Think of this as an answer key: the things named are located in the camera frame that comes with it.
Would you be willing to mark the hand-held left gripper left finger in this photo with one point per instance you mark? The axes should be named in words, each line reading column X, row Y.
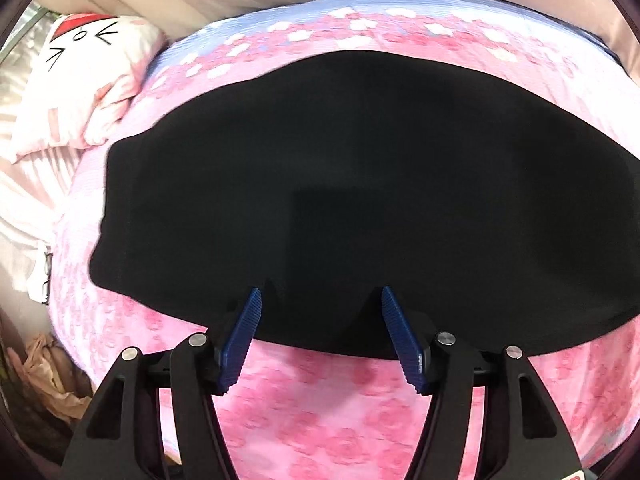
column 242, row 332

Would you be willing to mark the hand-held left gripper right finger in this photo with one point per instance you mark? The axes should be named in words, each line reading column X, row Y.
column 402, row 332

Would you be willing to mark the black pants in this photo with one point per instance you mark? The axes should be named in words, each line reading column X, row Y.
column 360, row 200

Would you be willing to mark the pink rose print blanket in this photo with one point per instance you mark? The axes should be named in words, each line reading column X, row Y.
column 320, row 410

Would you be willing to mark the brown paper bag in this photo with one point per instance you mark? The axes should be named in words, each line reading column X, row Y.
column 57, row 380

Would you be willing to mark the pale pink bed sheet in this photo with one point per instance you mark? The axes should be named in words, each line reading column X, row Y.
column 35, row 210

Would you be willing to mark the white pink cat face pillow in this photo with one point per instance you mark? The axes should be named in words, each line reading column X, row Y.
column 95, row 90

